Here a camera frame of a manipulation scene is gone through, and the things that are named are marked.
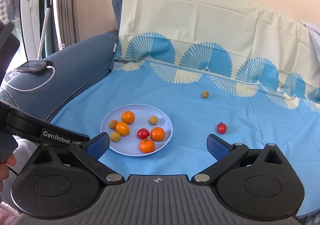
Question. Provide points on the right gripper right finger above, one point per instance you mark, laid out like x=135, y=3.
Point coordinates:
x=227, y=158

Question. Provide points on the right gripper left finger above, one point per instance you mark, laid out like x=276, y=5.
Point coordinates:
x=88, y=154

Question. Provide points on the red cherry tomato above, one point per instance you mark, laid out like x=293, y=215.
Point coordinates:
x=221, y=128

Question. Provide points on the brown longan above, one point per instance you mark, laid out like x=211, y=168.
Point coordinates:
x=205, y=94

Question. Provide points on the smartphone on sofa arm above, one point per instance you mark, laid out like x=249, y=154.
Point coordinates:
x=33, y=67

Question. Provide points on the person's left hand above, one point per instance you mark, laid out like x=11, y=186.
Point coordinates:
x=7, y=179

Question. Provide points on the brown longan plate lower left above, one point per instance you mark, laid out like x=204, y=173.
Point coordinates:
x=115, y=136

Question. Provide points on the brown longan plate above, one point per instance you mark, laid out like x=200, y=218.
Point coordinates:
x=115, y=136
x=112, y=124
x=153, y=120

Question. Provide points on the orange left of plate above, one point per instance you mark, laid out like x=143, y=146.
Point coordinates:
x=122, y=128

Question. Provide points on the orange of plate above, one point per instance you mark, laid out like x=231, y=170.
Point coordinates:
x=122, y=128
x=147, y=146
x=158, y=134
x=128, y=117

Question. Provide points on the light blue plate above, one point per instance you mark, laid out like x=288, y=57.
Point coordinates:
x=129, y=145

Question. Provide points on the orange top of plate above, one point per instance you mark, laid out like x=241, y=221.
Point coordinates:
x=128, y=117

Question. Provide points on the red tomato on plate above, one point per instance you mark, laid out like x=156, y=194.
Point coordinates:
x=143, y=133

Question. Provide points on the orange front of plate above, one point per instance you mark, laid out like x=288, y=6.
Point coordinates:
x=147, y=146

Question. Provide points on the orange right of plate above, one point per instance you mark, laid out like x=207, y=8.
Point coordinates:
x=158, y=134

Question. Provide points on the brown longan plate top right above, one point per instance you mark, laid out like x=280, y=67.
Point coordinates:
x=153, y=120

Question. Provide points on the dark blue sofa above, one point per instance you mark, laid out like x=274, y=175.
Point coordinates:
x=76, y=68

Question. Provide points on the grey curtain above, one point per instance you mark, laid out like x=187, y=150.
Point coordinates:
x=65, y=22

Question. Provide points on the light patterned cloth on backrest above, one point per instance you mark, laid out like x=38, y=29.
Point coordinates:
x=309, y=35

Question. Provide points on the white window frame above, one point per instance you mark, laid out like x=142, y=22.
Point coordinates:
x=30, y=25

